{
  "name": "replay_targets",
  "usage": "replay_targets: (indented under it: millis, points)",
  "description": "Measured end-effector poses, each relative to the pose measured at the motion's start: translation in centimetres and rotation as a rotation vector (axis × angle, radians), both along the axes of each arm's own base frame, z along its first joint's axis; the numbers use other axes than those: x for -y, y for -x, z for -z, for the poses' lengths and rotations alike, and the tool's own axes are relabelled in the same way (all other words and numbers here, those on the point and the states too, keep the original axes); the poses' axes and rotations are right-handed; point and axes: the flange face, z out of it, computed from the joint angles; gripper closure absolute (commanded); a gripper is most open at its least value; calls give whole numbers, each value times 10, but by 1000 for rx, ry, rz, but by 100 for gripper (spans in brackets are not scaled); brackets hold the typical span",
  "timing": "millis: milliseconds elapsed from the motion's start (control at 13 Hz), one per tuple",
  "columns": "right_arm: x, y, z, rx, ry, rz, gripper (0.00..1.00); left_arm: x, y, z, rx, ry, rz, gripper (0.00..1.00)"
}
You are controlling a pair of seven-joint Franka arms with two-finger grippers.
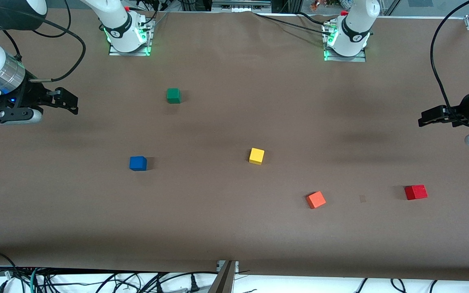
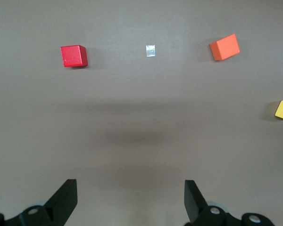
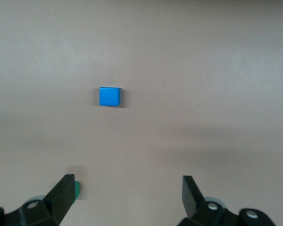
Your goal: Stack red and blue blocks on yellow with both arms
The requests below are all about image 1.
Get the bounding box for red wooden block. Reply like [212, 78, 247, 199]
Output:
[405, 184, 428, 201]

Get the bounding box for blue wooden block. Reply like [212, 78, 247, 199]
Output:
[129, 156, 148, 171]

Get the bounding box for orange wooden block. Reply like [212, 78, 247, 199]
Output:
[306, 191, 327, 210]

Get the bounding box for yellow wooden block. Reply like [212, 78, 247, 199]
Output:
[249, 148, 265, 166]

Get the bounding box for brown paper table cover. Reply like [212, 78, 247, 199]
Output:
[0, 7, 469, 282]

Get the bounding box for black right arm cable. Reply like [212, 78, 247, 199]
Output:
[0, 0, 87, 84]

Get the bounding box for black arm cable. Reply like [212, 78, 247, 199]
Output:
[0, 0, 87, 84]
[430, 0, 469, 119]

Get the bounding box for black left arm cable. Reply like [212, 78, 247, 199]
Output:
[430, 0, 469, 119]

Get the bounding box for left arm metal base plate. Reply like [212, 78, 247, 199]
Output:
[322, 20, 367, 63]

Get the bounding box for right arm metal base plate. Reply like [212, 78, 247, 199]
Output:
[108, 16, 156, 57]

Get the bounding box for black cable on table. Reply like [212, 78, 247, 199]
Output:
[252, 11, 335, 38]

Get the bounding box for green cable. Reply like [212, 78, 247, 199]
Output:
[29, 268, 40, 293]

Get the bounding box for silver frame rail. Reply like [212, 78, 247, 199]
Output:
[212, 0, 272, 11]

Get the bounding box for aluminium frame profile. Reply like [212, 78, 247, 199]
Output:
[208, 260, 240, 293]

